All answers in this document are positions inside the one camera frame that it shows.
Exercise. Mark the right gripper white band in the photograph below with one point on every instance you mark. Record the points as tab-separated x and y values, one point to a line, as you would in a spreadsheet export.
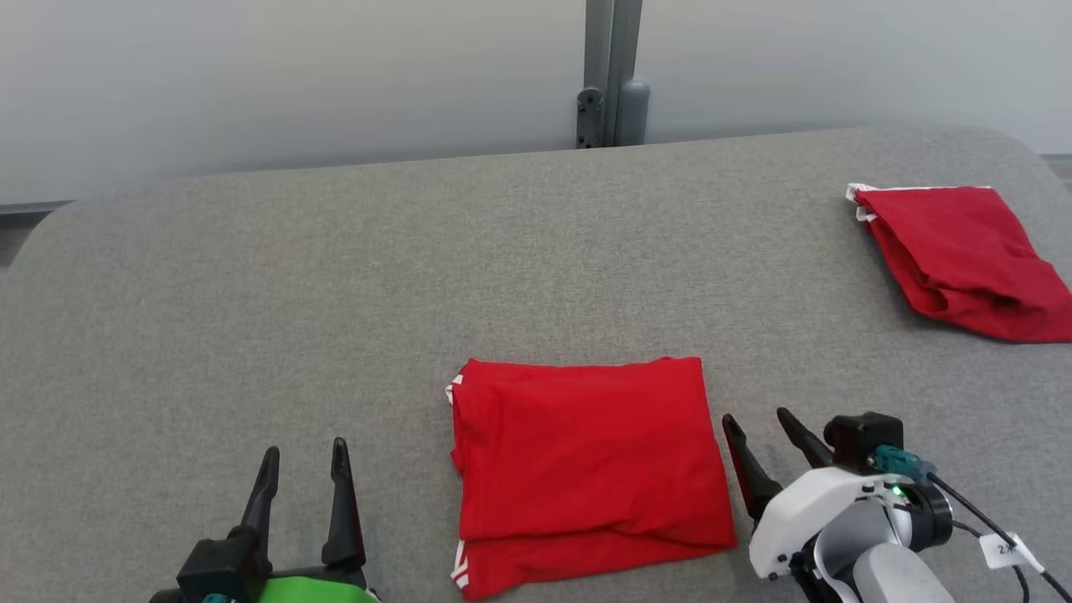
804	519

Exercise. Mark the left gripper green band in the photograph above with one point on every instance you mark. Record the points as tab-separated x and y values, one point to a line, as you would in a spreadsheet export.
318	588

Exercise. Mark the red Bulls 23 jersey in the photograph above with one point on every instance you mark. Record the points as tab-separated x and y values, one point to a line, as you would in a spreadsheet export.
586	469

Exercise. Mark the red shorts with white stripe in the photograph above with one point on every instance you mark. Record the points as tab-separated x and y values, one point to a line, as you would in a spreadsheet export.
955	251

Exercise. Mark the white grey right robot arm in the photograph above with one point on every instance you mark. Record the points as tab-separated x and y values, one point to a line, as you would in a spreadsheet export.
900	569

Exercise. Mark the grey rounded cylinder cover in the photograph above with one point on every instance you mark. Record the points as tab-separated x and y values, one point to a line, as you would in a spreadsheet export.
633	113

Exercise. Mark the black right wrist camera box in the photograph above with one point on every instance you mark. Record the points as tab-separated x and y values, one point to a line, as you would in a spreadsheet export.
863	440

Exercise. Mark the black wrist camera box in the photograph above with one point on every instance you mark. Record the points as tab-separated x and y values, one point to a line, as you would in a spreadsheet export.
863	440
222	565

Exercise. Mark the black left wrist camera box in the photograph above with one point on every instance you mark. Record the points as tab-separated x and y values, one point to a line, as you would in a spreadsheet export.
222	565

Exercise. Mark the grey metal hinge bracket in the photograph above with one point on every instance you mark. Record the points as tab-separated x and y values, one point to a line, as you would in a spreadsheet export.
590	119

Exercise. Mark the grey metal post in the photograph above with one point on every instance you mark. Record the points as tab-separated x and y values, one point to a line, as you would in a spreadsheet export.
613	42

